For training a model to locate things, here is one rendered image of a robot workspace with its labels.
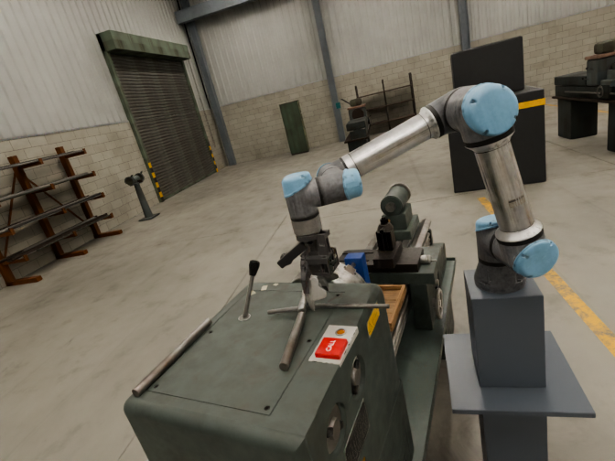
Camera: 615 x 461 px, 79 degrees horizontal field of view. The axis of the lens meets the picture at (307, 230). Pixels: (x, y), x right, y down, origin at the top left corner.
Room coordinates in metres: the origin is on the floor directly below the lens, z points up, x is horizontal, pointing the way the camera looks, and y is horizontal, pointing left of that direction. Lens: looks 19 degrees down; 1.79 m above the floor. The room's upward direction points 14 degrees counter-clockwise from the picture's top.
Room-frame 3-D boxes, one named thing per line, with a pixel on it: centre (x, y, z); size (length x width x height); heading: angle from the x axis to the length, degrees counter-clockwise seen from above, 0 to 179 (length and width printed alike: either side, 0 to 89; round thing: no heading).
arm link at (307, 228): (0.91, 0.00, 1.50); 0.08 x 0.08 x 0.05
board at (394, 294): (1.47, -0.15, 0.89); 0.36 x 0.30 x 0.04; 61
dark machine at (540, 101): (5.89, -3.20, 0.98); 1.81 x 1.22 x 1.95; 157
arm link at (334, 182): (0.93, -0.10, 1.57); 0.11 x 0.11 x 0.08; 1
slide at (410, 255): (1.74, -0.32, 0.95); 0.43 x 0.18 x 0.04; 61
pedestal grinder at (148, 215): (9.20, 3.76, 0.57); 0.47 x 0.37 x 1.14; 165
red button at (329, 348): (0.71, 0.01, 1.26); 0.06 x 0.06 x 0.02; 61
